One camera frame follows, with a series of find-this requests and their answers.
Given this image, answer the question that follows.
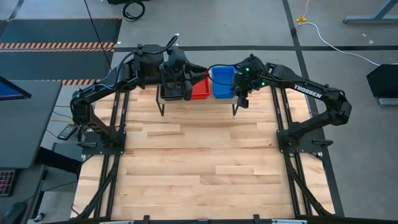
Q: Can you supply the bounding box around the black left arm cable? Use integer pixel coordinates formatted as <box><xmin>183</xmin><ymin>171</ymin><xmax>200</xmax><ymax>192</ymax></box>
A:
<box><xmin>136</xmin><ymin>34</ymin><xmax>180</xmax><ymax>57</ymax></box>

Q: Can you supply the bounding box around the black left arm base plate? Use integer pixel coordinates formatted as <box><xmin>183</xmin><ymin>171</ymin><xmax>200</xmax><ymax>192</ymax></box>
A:
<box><xmin>81</xmin><ymin>130</ymin><xmax>127</xmax><ymax>156</ymax></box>

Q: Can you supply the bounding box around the grey metal table leg frame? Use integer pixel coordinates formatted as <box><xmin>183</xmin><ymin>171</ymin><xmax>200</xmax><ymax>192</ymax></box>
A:
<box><xmin>343</xmin><ymin>0</ymin><xmax>398</xmax><ymax>25</ymax></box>

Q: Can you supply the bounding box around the black slotted plastic basket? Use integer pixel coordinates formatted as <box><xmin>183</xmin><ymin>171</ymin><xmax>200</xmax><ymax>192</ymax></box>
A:
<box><xmin>159</xmin><ymin>82</ymin><xmax>185</xmax><ymax>101</ymax></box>

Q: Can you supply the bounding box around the blue slotted plastic basket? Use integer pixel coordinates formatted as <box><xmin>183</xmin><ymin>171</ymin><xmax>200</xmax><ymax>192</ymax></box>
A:
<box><xmin>210</xmin><ymin>65</ymin><xmax>237</xmax><ymax>100</ymax></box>

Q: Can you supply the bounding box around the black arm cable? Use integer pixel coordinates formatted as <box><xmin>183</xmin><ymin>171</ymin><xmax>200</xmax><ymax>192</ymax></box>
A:
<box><xmin>207</xmin><ymin>63</ymin><xmax>241</xmax><ymax>87</ymax></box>
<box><xmin>136</xmin><ymin>34</ymin><xmax>180</xmax><ymax>57</ymax></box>

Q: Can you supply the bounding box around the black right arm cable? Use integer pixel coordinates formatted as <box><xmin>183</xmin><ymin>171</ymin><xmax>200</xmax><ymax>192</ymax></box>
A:
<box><xmin>207</xmin><ymin>63</ymin><xmax>241</xmax><ymax>87</ymax></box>

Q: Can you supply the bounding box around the red slotted plastic basket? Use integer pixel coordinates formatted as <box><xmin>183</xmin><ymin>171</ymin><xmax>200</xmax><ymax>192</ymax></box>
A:
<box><xmin>190</xmin><ymin>73</ymin><xmax>211</xmax><ymax>101</ymax></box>

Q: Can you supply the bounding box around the wooden shelf with black legs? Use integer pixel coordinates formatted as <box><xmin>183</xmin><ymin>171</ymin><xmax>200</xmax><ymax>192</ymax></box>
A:
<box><xmin>155</xmin><ymin>84</ymin><xmax>242</xmax><ymax>117</ymax></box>

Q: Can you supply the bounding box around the black power adapter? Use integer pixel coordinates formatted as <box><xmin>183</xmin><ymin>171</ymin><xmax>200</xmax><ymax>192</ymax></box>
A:
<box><xmin>57</xmin><ymin>123</ymin><xmax>78</xmax><ymax>141</ymax></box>

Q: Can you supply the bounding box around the coiled black floor cable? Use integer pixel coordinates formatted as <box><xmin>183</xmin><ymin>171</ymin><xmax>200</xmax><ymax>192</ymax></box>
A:
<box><xmin>122</xmin><ymin>0</ymin><xmax>146</xmax><ymax>22</ymax></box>

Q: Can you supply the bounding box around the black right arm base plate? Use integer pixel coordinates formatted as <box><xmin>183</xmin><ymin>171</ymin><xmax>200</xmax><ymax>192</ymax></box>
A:
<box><xmin>276</xmin><ymin>129</ymin><xmax>326</xmax><ymax>154</ymax></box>

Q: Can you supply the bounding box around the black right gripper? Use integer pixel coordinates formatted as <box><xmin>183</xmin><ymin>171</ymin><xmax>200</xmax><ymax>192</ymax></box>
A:
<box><xmin>233</xmin><ymin>73</ymin><xmax>254</xmax><ymax>109</ymax></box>

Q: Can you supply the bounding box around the backlit keyboard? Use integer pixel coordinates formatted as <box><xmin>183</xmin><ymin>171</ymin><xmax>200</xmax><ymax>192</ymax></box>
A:
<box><xmin>0</xmin><ymin>169</ymin><xmax>18</xmax><ymax>197</ymax></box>

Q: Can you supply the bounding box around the thin black hanging cable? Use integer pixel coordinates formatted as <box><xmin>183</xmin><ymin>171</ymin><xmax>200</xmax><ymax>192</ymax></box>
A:
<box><xmin>83</xmin><ymin>0</ymin><xmax>115</xmax><ymax>79</ymax></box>

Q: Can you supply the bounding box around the black aluminium table frame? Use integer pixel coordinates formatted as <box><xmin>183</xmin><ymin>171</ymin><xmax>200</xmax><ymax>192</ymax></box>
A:
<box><xmin>73</xmin><ymin>79</ymin><xmax>346</xmax><ymax>224</ymax></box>

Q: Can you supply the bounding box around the black hazard-striped floor mat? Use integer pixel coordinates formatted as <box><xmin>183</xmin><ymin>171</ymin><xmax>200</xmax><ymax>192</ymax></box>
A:
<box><xmin>0</xmin><ymin>17</ymin><xmax>123</xmax><ymax>85</ymax></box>

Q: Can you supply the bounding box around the grey desk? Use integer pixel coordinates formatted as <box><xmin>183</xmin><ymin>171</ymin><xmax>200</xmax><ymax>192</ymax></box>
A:
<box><xmin>0</xmin><ymin>79</ymin><xmax>63</xmax><ymax>169</ymax></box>

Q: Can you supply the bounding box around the yellow plug and cord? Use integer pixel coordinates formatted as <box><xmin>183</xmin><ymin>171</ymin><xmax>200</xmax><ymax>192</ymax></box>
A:
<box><xmin>296</xmin><ymin>0</ymin><xmax>312</xmax><ymax>25</ymax></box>

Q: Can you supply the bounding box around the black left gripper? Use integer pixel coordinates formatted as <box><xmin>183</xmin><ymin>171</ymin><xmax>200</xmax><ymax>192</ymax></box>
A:
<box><xmin>164</xmin><ymin>45</ymin><xmax>210</xmax><ymax>83</ymax></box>

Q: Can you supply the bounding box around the white floor cable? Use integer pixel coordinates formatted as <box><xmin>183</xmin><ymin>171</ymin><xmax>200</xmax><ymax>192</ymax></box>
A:
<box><xmin>300</xmin><ymin>21</ymin><xmax>398</xmax><ymax>67</ymax></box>

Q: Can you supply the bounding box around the computer monitor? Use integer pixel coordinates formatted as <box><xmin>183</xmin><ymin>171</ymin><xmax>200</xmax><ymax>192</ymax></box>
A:
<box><xmin>0</xmin><ymin>75</ymin><xmax>32</xmax><ymax>102</ymax></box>

